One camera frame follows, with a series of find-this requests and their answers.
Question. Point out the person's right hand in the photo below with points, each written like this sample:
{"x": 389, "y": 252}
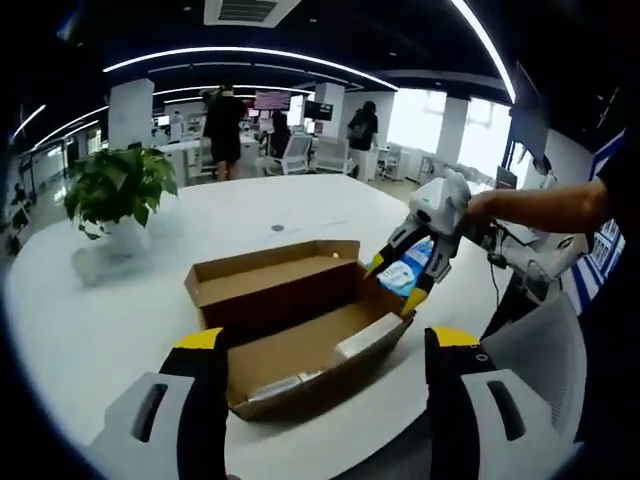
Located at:
{"x": 485, "y": 207}

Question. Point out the person's left hand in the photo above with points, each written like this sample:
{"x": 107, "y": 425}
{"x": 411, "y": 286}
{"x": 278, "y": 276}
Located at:
{"x": 236, "y": 476}

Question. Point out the blue white wall poster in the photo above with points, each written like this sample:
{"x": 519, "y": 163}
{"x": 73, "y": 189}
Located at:
{"x": 607, "y": 235}

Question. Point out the small translucent cup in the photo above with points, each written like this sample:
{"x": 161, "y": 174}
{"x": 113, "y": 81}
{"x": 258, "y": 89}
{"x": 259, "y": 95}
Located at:
{"x": 86, "y": 265}

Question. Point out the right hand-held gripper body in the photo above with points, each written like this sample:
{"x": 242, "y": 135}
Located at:
{"x": 442, "y": 205}

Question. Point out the dark hanging screen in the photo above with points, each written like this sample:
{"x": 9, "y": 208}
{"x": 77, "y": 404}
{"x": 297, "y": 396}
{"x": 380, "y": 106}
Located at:
{"x": 318, "y": 110}

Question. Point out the white curved plastic object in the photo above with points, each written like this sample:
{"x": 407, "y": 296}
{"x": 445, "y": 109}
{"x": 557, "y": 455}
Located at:
{"x": 550, "y": 255}

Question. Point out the desk monitor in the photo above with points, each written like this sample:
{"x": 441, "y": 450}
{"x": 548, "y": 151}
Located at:
{"x": 506, "y": 177}

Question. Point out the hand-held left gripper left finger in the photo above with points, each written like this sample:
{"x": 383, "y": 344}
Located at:
{"x": 200, "y": 390}

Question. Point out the ceiling air conditioner vent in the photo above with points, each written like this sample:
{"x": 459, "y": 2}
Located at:
{"x": 247, "y": 10}

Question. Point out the grey mesh office chair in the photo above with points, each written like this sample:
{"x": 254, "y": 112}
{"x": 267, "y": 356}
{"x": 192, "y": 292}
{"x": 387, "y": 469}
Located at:
{"x": 545, "y": 350}

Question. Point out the green potted plant white pot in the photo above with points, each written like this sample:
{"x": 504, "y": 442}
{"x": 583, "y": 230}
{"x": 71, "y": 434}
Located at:
{"x": 120, "y": 180}

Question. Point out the red lit screen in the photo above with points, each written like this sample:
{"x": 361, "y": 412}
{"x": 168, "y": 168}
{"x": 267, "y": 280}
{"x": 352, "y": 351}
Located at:
{"x": 271, "y": 99}

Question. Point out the large dark wall screen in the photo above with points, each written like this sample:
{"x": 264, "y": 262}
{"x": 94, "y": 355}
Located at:
{"x": 530, "y": 125}

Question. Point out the white tube box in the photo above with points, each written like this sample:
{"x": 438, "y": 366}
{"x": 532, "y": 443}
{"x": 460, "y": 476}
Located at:
{"x": 367, "y": 340}

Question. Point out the brown cardboard shoe box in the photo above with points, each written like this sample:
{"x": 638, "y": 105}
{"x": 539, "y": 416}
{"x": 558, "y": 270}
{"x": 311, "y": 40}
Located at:
{"x": 280, "y": 285}

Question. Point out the white office chair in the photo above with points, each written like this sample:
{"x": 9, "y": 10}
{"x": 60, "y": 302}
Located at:
{"x": 295, "y": 152}
{"x": 332, "y": 155}

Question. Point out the blue wet wipes soft item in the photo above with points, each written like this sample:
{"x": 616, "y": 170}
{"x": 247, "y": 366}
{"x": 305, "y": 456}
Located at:
{"x": 400, "y": 272}

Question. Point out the small clear bottle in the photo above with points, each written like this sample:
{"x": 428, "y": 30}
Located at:
{"x": 280, "y": 389}

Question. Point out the white ceiling light strip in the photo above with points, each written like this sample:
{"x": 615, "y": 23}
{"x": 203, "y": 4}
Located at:
{"x": 240, "y": 50}
{"x": 480, "y": 31}
{"x": 27, "y": 121}

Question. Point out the person in black shirt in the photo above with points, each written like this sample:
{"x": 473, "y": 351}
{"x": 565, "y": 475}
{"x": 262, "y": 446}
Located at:
{"x": 622, "y": 175}

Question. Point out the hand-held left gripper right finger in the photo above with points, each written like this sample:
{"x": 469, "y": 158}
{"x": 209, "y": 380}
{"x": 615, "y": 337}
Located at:
{"x": 450, "y": 400}

